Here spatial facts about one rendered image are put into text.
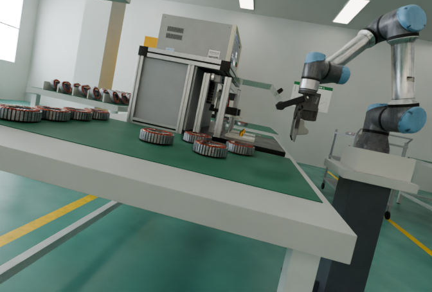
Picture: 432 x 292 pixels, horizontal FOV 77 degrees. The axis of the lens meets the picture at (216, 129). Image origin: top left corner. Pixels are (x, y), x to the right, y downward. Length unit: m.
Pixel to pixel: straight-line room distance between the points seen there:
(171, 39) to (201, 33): 0.16
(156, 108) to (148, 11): 6.55
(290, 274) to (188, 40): 1.17
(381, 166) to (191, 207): 1.09
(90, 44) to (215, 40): 4.16
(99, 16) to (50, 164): 4.93
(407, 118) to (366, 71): 5.91
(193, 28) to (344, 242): 1.20
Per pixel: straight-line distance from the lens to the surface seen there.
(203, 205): 0.49
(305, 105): 1.13
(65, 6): 8.99
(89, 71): 5.34
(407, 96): 1.42
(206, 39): 1.43
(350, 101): 7.09
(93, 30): 5.44
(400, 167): 1.48
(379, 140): 1.50
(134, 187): 0.52
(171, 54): 1.31
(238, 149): 1.00
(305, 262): 0.56
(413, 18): 1.43
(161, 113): 1.31
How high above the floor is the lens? 0.90
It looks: 5 degrees down
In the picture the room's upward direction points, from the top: 12 degrees clockwise
